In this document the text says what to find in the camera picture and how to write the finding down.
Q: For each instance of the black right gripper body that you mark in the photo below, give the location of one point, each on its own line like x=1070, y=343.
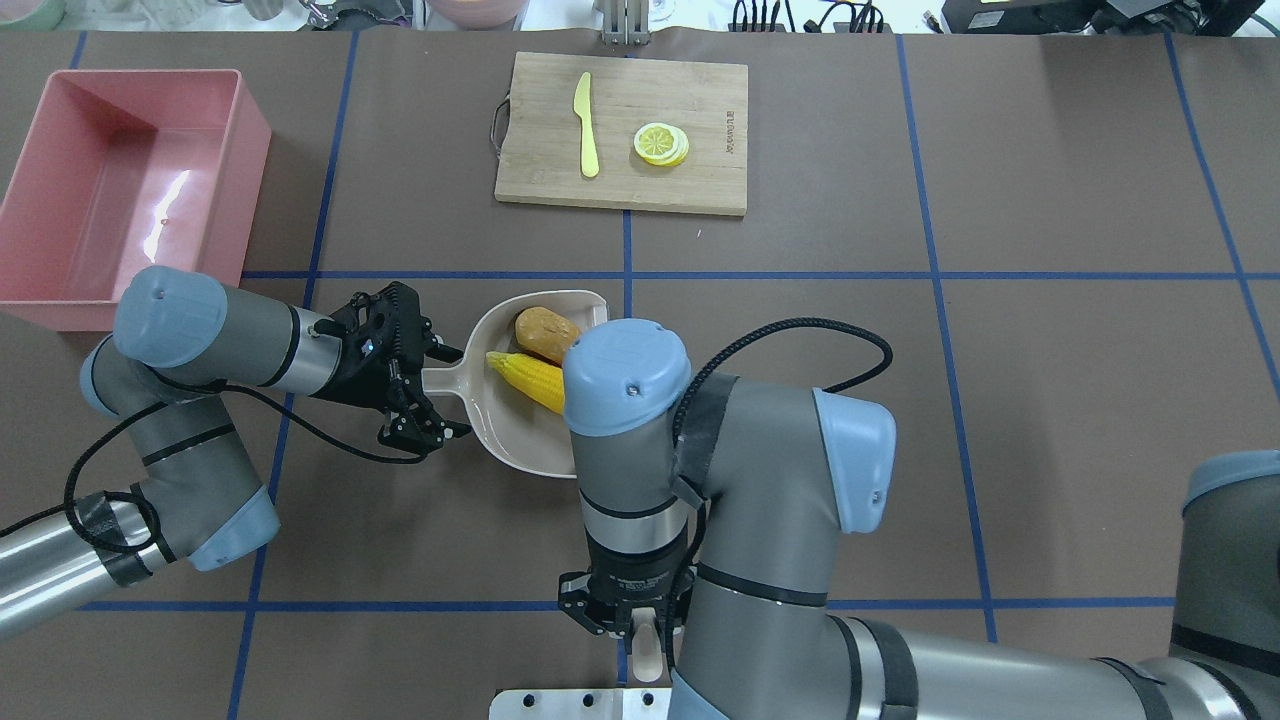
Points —
x=631, y=582

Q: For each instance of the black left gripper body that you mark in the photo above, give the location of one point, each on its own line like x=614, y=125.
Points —
x=357, y=383

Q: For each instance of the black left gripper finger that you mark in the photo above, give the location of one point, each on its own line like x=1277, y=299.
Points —
x=443, y=353
x=419, y=431

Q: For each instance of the beige hand brush black bristles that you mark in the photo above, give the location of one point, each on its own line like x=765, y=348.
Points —
x=647, y=656

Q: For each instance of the brown toy potato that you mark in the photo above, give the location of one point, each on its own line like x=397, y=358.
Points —
x=546, y=334

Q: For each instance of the yellow toy corn cob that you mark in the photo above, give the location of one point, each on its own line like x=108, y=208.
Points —
x=539, y=380

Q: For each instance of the beige plastic dustpan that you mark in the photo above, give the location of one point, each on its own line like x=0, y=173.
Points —
x=510, y=426

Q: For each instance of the pink plastic bin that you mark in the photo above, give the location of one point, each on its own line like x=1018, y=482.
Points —
x=125, y=169

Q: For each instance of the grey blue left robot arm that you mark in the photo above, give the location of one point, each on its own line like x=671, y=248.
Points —
x=172, y=480

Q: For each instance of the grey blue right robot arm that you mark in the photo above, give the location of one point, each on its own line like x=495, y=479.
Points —
x=736, y=491

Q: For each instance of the yellow plastic knife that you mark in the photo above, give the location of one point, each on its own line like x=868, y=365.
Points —
x=582, y=105

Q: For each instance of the yellow lemon slices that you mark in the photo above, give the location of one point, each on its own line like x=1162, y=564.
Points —
x=661, y=144

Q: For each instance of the pink bowl with clear pieces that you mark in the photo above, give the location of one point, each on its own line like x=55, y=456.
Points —
x=480, y=14

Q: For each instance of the wooden cutting board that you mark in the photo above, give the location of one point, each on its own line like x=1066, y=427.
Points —
x=539, y=155

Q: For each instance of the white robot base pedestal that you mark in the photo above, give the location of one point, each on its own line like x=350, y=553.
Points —
x=607, y=703

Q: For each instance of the aluminium frame post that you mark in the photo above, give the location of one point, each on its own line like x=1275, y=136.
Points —
x=624, y=22

